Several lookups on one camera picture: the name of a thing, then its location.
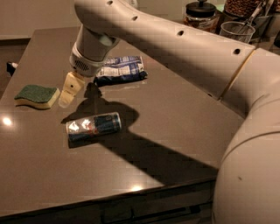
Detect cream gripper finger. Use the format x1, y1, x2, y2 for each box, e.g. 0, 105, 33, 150
59, 72, 85, 108

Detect jar of brown nuts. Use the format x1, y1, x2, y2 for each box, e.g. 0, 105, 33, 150
224, 0, 262, 18

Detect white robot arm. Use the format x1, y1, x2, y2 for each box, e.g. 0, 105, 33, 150
59, 0, 280, 224

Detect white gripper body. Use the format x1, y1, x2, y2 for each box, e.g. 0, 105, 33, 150
69, 25, 119, 77

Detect blue silver redbull can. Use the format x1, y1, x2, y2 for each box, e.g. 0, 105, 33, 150
66, 112, 122, 142

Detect glass jar with black lid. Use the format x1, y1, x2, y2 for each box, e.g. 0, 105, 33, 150
184, 0, 219, 33

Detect blue white snack bag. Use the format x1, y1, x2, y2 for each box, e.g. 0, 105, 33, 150
94, 56, 148, 87

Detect metal whisk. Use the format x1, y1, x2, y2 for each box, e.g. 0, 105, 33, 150
237, 0, 275, 35

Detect small black white object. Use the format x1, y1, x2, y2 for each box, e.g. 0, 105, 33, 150
6, 61, 18, 76

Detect green and yellow sponge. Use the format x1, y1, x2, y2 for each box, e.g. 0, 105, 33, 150
14, 85, 60, 109

